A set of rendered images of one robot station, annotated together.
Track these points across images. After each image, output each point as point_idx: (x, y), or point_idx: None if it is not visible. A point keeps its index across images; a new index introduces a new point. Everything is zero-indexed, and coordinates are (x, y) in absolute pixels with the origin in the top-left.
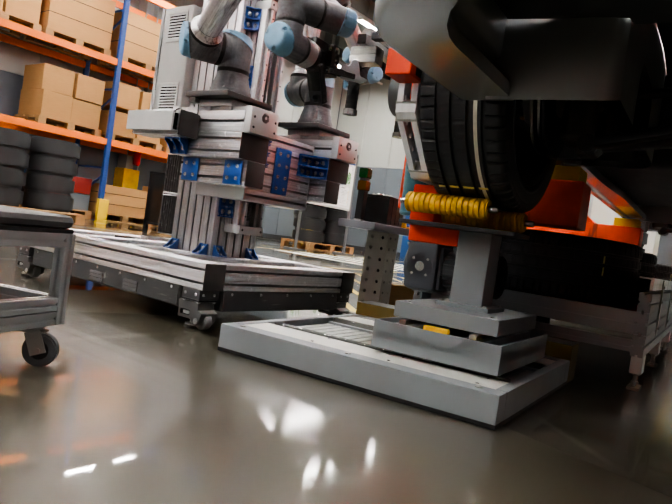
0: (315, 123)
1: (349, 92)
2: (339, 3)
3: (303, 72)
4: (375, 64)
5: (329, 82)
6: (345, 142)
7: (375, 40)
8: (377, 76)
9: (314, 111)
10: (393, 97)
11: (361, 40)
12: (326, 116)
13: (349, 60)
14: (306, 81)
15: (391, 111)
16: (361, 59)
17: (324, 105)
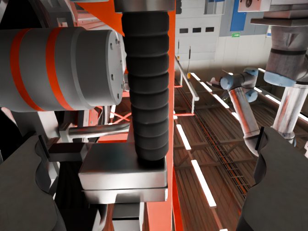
0: (295, 24)
1: (148, 81)
2: (253, 140)
3: (300, 85)
4: (91, 157)
5: (269, 76)
6: (252, 5)
7: (86, 220)
8: (224, 80)
9: (293, 43)
10: (92, 67)
11: (126, 224)
12: (277, 39)
13: (165, 174)
14: (298, 76)
15: (103, 36)
16: (123, 178)
17: (278, 51)
